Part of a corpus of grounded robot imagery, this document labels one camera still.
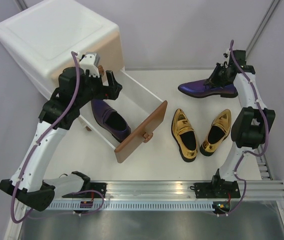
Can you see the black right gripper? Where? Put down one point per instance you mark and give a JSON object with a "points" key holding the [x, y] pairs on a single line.
{"points": [[213, 79]]}

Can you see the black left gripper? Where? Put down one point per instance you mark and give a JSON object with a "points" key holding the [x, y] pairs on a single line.
{"points": [[113, 90]]}

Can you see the purple metallic loafer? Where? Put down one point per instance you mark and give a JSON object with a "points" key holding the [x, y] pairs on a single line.
{"points": [[202, 88], [110, 120]]}

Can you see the brown-front pulled-out drawer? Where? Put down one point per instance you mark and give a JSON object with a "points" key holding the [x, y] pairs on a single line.
{"points": [[142, 109]]}

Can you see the gold metallic loafer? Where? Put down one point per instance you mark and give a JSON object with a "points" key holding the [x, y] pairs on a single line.
{"points": [[185, 136], [219, 131]]}

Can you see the beige drawer front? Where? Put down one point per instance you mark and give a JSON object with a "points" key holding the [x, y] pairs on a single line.
{"points": [[110, 52]]}

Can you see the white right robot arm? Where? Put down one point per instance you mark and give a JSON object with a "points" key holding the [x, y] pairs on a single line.
{"points": [[250, 129]]}

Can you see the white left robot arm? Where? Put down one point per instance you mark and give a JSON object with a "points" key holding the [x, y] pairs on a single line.
{"points": [[76, 88]]}

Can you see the white plastic shoe cabinet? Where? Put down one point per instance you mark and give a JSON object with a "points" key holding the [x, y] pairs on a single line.
{"points": [[41, 39]]}

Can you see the brown bear drawer knob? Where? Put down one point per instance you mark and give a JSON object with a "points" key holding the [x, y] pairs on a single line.
{"points": [[101, 70]]}

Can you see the brown lower drawer knob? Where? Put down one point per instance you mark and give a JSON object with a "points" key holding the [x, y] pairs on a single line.
{"points": [[147, 137]]}

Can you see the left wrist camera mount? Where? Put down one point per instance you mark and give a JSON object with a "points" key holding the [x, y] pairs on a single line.
{"points": [[90, 62]]}

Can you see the aluminium corner frame post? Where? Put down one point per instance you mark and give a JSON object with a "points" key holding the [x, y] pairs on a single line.
{"points": [[262, 25]]}

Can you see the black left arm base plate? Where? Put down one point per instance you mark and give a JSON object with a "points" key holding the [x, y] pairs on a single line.
{"points": [[95, 190]]}

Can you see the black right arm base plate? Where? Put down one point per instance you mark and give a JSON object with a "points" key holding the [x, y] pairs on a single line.
{"points": [[206, 190]]}

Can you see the aluminium mounting rail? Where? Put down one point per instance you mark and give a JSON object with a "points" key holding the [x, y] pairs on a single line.
{"points": [[271, 190]]}

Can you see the aluminium left frame post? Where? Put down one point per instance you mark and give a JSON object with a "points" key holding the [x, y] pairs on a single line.
{"points": [[21, 4]]}

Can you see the white slotted cable duct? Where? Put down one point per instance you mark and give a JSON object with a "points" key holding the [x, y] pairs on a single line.
{"points": [[115, 205]]}

